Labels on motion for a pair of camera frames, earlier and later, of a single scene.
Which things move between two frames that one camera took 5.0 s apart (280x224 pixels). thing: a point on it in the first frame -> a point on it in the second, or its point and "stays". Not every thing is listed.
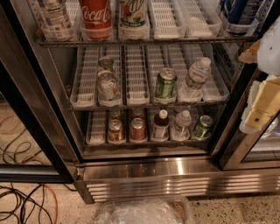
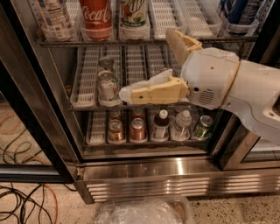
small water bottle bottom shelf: (180, 132) stays
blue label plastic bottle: (55, 24) stays
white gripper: (269, 55) -> (210, 78)
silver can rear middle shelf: (106, 64) stays
